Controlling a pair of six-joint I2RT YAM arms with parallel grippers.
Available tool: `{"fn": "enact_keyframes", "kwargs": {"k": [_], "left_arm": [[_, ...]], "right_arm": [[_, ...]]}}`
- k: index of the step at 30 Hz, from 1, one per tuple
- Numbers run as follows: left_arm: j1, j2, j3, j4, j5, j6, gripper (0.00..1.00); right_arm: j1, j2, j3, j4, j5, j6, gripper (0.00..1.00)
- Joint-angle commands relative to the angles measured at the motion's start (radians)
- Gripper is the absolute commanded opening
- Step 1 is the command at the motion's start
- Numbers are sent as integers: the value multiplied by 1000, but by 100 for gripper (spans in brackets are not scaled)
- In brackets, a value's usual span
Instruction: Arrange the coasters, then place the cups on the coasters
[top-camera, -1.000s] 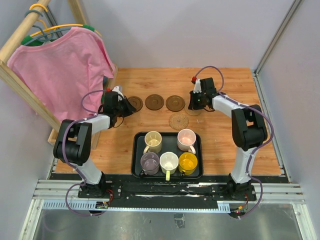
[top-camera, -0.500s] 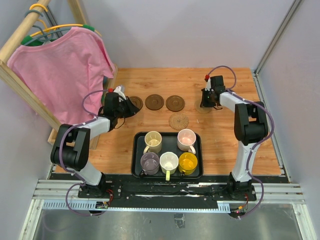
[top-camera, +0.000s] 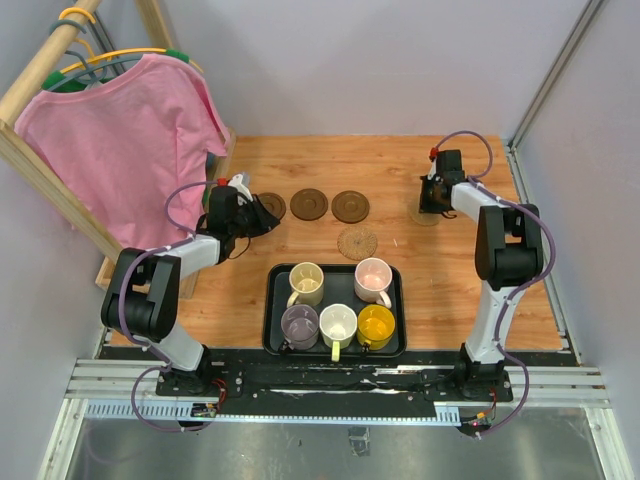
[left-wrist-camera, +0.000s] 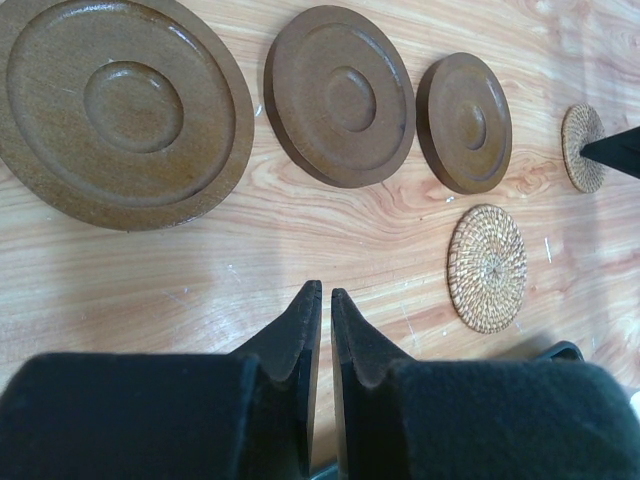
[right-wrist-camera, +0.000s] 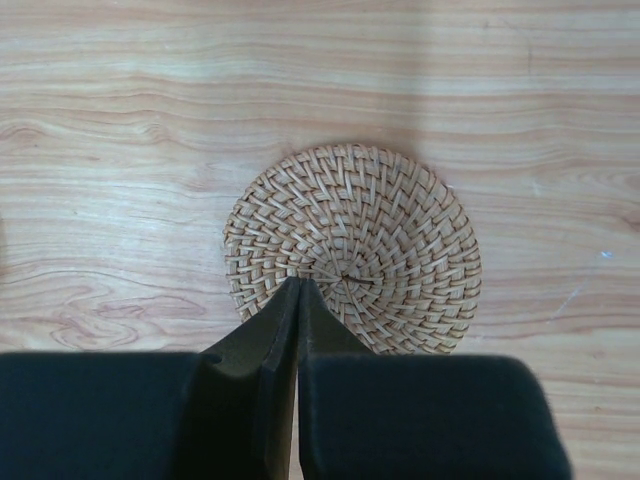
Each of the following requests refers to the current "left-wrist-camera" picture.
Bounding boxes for woven rattan coaster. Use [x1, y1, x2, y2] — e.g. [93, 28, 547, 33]
[561, 104, 605, 193]
[447, 204, 527, 334]

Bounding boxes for black plastic tray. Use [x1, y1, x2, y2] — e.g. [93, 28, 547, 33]
[533, 341, 584, 362]

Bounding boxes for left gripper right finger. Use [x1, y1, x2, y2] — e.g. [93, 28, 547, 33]
[331, 289, 639, 479]

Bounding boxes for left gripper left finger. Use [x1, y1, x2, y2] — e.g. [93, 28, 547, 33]
[1, 280, 321, 479]

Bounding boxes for brown wooden coaster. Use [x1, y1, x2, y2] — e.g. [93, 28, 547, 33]
[416, 52, 513, 194]
[263, 5, 416, 188]
[1, 1, 254, 231]

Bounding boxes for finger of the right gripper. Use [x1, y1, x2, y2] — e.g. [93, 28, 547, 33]
[580, 127, 640, 178]

